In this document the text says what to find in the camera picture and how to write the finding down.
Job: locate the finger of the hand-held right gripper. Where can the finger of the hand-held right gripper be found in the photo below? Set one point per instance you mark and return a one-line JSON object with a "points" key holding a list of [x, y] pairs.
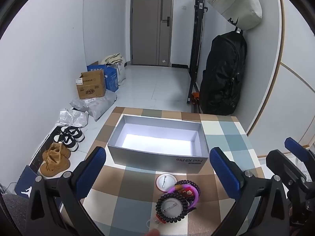
{"points": [[283, 163], [295, 148]]}

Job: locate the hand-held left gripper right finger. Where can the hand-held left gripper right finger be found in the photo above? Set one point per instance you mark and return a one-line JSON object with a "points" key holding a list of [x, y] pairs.
{"points": [[225, 174]]}

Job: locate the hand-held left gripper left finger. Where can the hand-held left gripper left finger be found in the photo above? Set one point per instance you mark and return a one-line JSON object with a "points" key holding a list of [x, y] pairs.
{"points": [[90, 174]]}

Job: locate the white back round pin badge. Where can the white back round pin badge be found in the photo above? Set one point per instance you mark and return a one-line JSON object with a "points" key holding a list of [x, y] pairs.
{"points": [[172, 207], [163, 182]]}

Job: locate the silver cardboard box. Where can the silver cardboard box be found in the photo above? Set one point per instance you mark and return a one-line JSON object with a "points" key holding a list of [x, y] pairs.
{"points": [[157, 157]]}

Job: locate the tan suede boot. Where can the tan suede boot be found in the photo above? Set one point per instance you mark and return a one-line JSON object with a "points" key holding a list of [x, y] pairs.
{"points": [[55, 166], [59, 151]]}

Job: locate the black and white sneaker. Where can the black and white sneaker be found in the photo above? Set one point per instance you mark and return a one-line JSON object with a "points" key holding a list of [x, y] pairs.
{"points": [[73, 134], [66, 143]]}

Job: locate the checkered tablecloth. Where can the checkered tablecloth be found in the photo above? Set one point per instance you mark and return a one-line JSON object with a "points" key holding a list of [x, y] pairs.
{"points": [[137, 184]]}

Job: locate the silver parcel bag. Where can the silver parcel bag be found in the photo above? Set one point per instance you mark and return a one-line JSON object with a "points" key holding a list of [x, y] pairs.
{"points": [[72, 118]]}

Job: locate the dark blue shoe box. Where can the dark blue shoe box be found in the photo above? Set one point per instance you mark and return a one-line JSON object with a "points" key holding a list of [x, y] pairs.
{"points": [[24, 186]]}

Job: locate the grey parcel bag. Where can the grey parcel bag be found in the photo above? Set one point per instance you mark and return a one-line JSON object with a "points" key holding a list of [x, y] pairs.
{"points": [[101, 107], [81, 103]]}

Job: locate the small orange tool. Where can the small orange tool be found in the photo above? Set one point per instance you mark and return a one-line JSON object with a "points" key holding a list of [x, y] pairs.
{"points": [[195, 97]]}

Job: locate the dark grey cloth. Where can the dark grey cloth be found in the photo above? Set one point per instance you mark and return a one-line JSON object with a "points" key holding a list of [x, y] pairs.
{"points": [[12, 213]]}

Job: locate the brown cardboard box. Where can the brown cardboard box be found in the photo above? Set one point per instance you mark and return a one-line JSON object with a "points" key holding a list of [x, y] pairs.
{"points": [[92, 86]]}

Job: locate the black backpack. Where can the black backpack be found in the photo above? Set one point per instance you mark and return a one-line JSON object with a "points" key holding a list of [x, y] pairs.
{"points": [[221, 78]]}

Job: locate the blue cardboard box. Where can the blue cardboard box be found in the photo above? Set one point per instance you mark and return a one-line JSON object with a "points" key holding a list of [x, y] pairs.
{"points": [[112, 78]]}

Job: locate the white plastic bag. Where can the white plastic bag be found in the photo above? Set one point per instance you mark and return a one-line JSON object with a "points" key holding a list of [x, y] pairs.
{"points": [[121, 72]]}

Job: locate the beige folded cloth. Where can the beige folded cloth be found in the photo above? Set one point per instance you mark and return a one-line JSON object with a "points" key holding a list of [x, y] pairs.
{"points": [[112, 58]]}

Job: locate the black folding rack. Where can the black folding rack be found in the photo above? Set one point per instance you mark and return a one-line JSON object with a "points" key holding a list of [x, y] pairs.
{"points": [[196, 41]]}

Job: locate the beige canvas bag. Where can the beige canvas bag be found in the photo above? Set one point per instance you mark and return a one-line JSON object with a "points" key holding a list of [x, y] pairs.
{"points": [[236, 5]]}

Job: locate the grey door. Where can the grey door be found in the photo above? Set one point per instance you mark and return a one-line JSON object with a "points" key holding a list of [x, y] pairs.
{"points": [[147, 24]]}

